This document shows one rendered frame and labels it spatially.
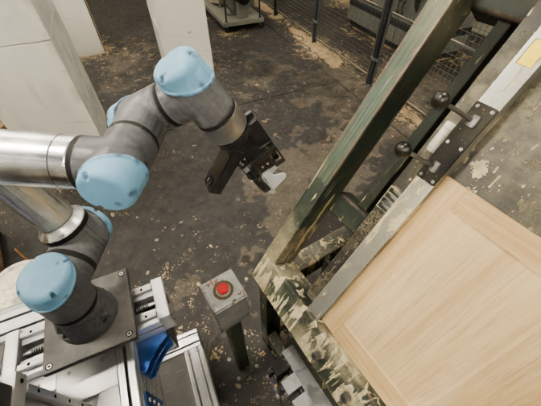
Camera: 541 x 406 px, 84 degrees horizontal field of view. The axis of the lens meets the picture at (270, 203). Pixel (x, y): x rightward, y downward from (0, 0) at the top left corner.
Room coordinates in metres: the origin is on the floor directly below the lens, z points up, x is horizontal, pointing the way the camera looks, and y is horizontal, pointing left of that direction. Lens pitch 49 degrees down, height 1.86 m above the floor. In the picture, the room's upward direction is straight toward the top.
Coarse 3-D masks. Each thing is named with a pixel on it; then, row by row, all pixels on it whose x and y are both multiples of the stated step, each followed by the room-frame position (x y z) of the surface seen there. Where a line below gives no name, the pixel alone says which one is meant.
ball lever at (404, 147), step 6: (396, 144) 0.55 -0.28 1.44; (402, 144) 0.53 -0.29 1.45; (408, 144) 0.53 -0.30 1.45; (396, 150) 0.53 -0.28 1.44; (402, 150) 0.52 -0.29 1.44; (408, 150) 0.52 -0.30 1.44; (402, 156) 0.52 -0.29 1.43; (414, 156) 0.53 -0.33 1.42; (420, 156) 0.53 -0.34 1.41; (426, 162) 0.53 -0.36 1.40; (438, 162) 0.53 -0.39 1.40; (432, 168) 0.52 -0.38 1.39; (438, 168) 0.52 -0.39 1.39
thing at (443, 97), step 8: (432, 96) 0.58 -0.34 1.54; (440, 96) 0.56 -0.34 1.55; (448, 96) 0.56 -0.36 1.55; (432, 104) 0.57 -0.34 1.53; (440, 104) 0.55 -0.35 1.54; (448, 104) 0.55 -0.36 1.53; (456, 112) 0.56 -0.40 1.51; (464, 112) 0.57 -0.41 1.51; (472, 120) 0.56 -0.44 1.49; (480, 120) 0.56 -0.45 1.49; (472, 128) 0.56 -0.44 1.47
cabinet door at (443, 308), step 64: (448, 192) 0.49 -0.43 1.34; (384, 256) 0.43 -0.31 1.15; (448, 256) 0.38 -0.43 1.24; (512, 256) 0.33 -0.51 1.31; (384, 320) 0.30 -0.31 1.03; (448, 320) 0.26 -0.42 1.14; (512, 320) 0.23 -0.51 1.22; (384, 384) 0.17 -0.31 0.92; (448, 384) 0.15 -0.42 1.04; (512, 384) 0.13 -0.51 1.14
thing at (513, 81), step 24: (504, 72) 0.62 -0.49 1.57; (528, 72) 0.59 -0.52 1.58; (504, 96) 0.58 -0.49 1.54; (408, 192) 0.52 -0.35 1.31; (432, 192) 0.51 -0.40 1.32; (384, 216) 0.50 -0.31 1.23; (408, 216) 0.48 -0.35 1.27; (384, 240) 0.45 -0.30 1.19; (360, 264) 0.43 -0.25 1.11; (336, 288) 0.40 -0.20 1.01; (312, 312) 0.37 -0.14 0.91
